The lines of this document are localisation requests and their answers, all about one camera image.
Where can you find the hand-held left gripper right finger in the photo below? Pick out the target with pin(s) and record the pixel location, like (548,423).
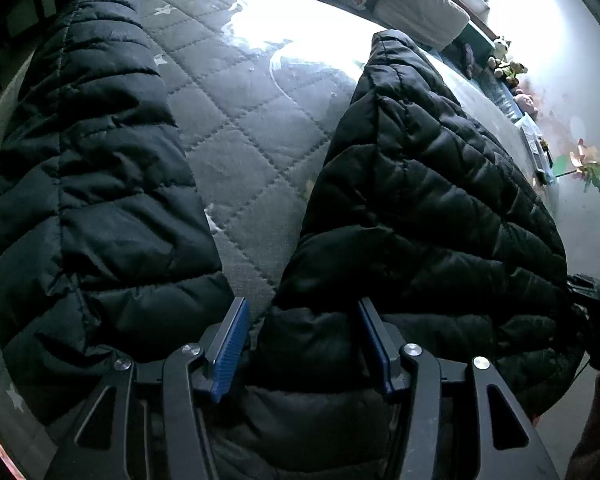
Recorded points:
(371,342)

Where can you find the black puffer jacket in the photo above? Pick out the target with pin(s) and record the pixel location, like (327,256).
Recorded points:
(105,160)

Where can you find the white pillow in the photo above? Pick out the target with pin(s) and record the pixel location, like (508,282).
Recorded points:
(420,5)

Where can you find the black and white plush toy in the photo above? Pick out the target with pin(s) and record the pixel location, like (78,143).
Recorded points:
(501,50)

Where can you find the pink plush toy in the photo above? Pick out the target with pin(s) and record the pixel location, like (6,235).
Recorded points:
(526,104)

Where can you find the light blue box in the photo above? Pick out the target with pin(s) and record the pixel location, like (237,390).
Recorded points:
(535,145)

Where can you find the brown and green plush toy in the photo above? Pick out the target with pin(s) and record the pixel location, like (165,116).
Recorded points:
(514,71)

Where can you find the flower pinwheel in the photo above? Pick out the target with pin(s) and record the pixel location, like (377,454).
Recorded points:
(582,160)

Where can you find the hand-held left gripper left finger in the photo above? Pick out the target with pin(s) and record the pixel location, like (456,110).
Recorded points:
(230,355)

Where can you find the grey quilted mattress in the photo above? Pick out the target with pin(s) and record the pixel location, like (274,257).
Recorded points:
(250,125)

